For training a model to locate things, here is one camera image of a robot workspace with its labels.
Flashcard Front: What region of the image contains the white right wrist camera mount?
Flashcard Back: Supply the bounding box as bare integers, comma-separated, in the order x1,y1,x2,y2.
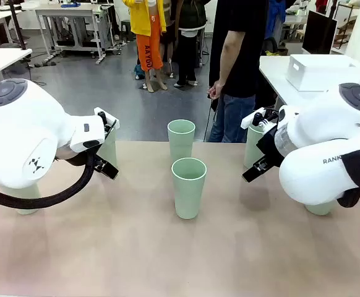
241,107,267,129

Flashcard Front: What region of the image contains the bystander in dark clothes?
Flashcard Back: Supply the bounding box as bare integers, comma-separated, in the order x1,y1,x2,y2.
166,0,208,88

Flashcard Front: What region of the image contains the person in black t-shirt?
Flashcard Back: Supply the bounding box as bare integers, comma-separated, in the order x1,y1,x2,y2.
208,0,278,144

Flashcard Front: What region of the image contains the figure in yellow jacket orange shorts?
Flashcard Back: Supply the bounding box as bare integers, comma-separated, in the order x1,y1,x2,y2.
121,0,168,93

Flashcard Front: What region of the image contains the person right forearm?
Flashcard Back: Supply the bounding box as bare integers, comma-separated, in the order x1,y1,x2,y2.
216,29,246,89

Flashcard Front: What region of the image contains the light green plastic cup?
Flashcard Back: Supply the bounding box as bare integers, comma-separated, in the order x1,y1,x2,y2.
99,128,118,170
167,119,197,166
171,157,208,220
303,199,337,217
0,182,41,216
244,123,265,170

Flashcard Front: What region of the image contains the grey metal workbench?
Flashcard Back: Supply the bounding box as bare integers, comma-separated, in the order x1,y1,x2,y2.
34,2,114,65

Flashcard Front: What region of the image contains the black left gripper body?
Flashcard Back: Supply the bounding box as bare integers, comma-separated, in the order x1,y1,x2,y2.
87,140,107,165

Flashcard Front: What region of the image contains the green stool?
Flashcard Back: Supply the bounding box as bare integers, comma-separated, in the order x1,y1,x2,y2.
120,20,132,41

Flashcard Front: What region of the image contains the white plastic storage basket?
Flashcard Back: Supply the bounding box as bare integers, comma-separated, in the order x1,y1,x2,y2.
286,54,360,92

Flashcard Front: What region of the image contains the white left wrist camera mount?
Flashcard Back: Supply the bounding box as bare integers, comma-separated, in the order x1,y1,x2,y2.
93,106,121,131

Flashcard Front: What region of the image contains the person right hand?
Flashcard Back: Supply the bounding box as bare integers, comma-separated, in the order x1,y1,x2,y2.
208,79,225,100

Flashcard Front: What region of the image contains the black monitor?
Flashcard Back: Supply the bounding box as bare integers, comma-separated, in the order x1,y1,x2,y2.
302,10,338,55

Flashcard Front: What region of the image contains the wooden chair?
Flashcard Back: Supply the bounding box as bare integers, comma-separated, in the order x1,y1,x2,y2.
334,15,359,50

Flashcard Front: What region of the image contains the black office chair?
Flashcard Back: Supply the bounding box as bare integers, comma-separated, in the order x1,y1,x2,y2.
262,37,279,56

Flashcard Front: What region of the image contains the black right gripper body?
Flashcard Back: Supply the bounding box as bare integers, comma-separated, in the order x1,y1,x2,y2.
255,110,289,170

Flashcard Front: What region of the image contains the thin black cable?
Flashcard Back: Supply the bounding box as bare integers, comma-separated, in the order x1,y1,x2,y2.
203,98,218,143

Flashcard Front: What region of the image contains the white side table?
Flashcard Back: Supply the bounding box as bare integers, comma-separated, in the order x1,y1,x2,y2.
259,55,360,108

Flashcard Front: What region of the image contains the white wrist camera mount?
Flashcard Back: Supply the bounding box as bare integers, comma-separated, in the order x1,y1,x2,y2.
93,106,121,131
241,107,267,129

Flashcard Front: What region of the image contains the right arm black cable sleeve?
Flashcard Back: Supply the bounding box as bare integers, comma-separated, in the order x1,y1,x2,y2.
336,151,360,209

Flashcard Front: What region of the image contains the white desk with grey leg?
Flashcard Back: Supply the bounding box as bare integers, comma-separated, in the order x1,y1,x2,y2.
0,48,33,85

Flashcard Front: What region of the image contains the black stand pole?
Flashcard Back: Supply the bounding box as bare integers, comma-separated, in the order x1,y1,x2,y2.
8,0,27,50

